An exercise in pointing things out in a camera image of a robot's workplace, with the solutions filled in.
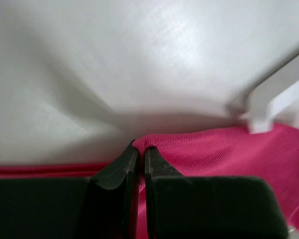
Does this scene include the white clothes rack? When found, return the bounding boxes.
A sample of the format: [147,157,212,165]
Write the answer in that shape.
[226,46,299,134]

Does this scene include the pink trousers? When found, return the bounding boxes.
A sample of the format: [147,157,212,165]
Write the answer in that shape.
[0,124,299,239]

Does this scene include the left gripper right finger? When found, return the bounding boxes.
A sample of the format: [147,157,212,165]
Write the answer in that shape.
[145,147,288,239]

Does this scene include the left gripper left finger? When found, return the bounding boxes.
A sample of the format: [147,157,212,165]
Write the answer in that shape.
[0,145,139,239]

